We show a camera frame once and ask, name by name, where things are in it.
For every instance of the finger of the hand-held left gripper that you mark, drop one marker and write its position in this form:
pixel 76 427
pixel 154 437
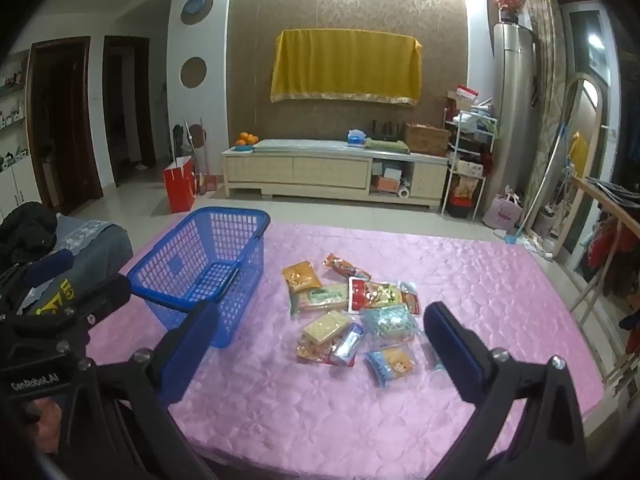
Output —
pixel 102 292
pixel 50 266

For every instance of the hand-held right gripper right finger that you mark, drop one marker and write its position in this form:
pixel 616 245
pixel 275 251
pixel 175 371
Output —
pixel 450 347

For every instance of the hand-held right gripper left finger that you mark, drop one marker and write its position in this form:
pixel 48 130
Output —
pixel 195 332

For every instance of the blue cake packet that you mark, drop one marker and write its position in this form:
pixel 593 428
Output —
pixel 390 365

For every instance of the light blue clear packet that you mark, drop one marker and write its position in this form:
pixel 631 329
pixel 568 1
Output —
pixel 390 322

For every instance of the blue plastic basket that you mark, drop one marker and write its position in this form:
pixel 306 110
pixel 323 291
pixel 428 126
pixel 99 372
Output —
pixel 172 263

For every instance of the red noodle snack packet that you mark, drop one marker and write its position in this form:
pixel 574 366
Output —
pixel 370 295

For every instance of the small blue white packet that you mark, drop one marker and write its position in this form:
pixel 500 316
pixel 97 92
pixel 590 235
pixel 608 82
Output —
pixel 347 345

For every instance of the red orange snack packet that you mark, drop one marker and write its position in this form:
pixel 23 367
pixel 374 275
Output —
pixel 312 352

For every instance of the orange yellow snack packet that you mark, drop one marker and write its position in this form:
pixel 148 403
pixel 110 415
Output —
pixel 301 276

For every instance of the clear yellow cracker packet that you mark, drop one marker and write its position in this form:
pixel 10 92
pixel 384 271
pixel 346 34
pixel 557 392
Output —
pixel 325 326

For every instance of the green cracker packet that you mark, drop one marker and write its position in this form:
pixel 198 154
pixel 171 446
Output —
pixel 320 300

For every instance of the orange snack bar packet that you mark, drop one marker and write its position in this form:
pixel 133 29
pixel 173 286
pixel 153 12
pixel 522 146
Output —
pixel 342 265

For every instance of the person's left hand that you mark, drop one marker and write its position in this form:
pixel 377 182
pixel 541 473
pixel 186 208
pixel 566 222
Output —
pixel 44 425

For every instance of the black jacket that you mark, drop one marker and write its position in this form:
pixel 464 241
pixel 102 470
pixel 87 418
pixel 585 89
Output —
pixel 27 232

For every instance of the grey armchair with lace cover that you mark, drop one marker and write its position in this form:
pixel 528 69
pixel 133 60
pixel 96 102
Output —
pixel 100 245

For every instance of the white cupboard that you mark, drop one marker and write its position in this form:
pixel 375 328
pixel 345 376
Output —
pixel 17 185

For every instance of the pink quilted table cover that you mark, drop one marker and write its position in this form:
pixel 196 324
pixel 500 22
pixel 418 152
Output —
pixel 350 410

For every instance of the blue mop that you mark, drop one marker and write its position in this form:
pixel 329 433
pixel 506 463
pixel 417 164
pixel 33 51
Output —
pixel 512 237

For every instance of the red paper bag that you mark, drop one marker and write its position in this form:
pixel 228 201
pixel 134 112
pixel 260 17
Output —
pixel 179 187

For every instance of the pink gift bag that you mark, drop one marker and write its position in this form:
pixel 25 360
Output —
pixel 501 212

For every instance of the white paper roll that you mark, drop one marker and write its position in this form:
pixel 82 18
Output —
pixel 403 191

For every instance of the red hanging clothes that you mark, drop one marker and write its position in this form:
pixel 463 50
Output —
pixel 602 245

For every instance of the beige TV cabinet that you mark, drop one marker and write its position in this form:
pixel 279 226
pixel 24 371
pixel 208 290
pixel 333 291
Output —
pixel 300 170

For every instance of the plate of oranges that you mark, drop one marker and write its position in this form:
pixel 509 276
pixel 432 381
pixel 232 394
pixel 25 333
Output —
pixel 246 139

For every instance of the brown cardboard box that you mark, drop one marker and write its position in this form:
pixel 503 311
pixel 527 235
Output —
pixel 427 140

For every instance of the green cushion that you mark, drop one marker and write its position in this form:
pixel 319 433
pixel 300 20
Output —
pixel 387 146

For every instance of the wooden folding rack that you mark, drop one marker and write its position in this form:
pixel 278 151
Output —
pixel 597 195

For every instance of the white metal shelf rack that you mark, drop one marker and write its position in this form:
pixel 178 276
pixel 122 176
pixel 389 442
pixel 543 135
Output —
pixel 467 135

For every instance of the black router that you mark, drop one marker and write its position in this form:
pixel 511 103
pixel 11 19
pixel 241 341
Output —
pixel 385 132

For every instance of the blue tissue box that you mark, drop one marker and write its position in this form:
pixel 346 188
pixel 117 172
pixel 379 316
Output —
pixel 356 137

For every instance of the silver standing air conditioner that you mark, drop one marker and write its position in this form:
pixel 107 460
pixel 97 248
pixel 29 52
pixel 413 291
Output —
pixel 512 110

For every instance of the red white carton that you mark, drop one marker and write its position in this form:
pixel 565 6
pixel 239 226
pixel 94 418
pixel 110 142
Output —
pixel 462 95

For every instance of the arched floor mirror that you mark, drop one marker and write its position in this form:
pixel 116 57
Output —
pixel 582 125

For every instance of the patterned beige curtain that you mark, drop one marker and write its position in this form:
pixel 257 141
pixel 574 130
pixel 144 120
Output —
pixel 545 85

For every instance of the yellow cloth cover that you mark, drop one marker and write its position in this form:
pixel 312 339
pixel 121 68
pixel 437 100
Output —
pixel 345 67

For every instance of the vase with red flowers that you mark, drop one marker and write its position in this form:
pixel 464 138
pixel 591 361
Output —
pixel 507 2

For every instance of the dark wooden door frame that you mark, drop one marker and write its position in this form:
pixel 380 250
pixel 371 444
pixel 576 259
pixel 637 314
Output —
pixel 145 110
pixel 85 135

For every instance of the wall shelves with ornaments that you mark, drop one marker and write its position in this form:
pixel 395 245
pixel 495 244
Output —
pixel 12 90

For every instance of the round brown wall niche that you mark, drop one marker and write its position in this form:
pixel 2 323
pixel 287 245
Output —
pixel 187 19
pixel 193 71

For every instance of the blue wall plate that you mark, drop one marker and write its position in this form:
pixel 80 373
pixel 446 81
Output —
pixel 195 4

